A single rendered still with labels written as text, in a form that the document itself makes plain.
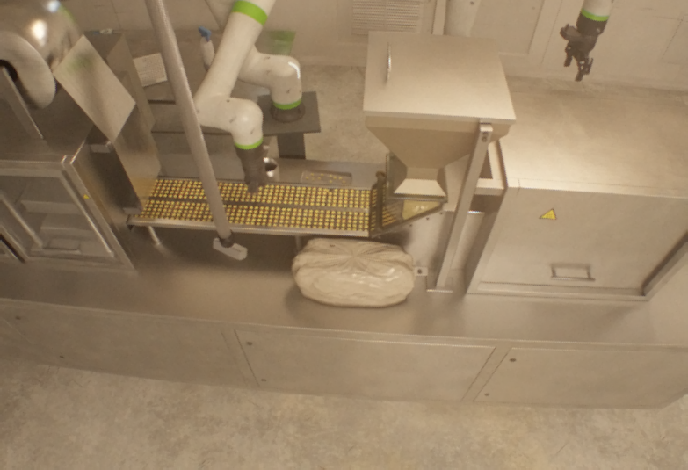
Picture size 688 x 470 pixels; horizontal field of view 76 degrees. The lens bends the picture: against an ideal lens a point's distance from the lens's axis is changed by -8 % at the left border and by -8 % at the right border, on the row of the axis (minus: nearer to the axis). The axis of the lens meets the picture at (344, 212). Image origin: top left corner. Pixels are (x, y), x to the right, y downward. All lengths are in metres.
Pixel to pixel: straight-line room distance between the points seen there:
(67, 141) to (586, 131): 1.49
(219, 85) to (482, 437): 1.82
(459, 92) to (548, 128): 0.37
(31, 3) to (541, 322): 1.77
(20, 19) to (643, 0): 3.80
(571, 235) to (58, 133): 1.54
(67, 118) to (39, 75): 0.22
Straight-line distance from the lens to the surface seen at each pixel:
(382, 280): 1.48
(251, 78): 1.98
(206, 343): 1.85
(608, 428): 2.59
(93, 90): 1.52
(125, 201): 1.73
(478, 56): 1.35
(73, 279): 1.92
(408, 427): 2.31
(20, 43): 1.42
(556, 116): 1.53
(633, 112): 1.67
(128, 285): 1.81
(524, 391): 2.14
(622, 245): 1.63
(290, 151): 2.16
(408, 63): 1.28
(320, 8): 3.82
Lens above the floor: 2.22
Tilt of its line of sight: 51 degrees down
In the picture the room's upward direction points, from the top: straight up
